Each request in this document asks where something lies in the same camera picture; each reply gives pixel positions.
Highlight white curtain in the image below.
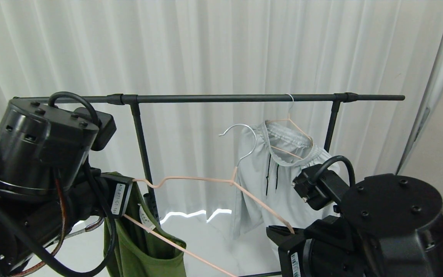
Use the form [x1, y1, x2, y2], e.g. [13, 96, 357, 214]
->
[0, 0, 443, 231]

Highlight pink clothes hanger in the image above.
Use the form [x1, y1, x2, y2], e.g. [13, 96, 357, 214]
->
[266, 93, 314, 160]
[123, 124, 296, 277]

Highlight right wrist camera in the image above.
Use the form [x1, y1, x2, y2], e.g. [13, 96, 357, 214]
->
[293, 164, 351, 211]

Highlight black cable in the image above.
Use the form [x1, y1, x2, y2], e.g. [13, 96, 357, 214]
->
[0, 92, 118, 277]
[309, 155, 356, 189]

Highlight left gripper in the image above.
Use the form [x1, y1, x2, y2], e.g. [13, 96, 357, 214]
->
[68, 172, 134, 227]

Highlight black clothes rack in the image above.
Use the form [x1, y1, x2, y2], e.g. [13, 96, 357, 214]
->
[14, 92, 405, 277]

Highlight green garment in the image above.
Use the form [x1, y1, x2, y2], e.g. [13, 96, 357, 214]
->
[103, 171, 187, 277]

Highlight pale grey shorts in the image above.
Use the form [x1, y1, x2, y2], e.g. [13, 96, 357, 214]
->
[231, 121, 339, 240]

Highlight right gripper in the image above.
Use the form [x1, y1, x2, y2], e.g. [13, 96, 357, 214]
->
[278, 215, 376, 277]

